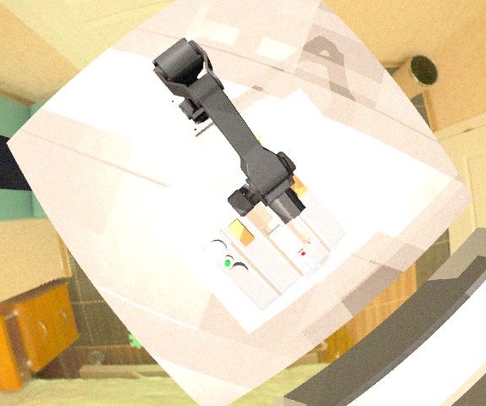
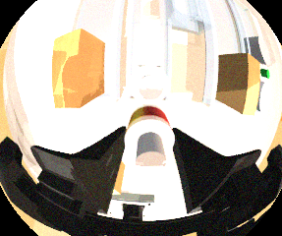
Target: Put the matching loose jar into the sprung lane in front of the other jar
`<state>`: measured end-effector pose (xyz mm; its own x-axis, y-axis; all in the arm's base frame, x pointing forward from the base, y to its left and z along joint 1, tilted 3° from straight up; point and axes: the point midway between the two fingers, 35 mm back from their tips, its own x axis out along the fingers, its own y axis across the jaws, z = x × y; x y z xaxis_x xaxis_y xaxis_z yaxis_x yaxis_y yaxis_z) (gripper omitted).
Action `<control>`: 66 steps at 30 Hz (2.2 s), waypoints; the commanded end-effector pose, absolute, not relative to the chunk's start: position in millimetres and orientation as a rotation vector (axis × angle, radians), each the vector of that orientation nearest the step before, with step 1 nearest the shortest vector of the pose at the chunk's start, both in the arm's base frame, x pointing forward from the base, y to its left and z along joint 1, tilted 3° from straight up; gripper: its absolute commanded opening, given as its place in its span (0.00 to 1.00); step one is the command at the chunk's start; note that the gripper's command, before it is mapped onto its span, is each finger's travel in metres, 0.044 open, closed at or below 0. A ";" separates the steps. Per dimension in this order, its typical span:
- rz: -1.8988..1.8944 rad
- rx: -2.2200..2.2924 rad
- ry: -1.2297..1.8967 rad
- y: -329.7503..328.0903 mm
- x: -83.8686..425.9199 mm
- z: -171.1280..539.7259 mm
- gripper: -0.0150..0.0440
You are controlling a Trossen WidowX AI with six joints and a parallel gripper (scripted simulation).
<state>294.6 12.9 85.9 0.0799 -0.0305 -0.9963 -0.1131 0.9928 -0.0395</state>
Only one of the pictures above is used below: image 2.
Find pale yellow block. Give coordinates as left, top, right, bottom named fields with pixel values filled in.
left=113, top=161, right=125, bottom=196

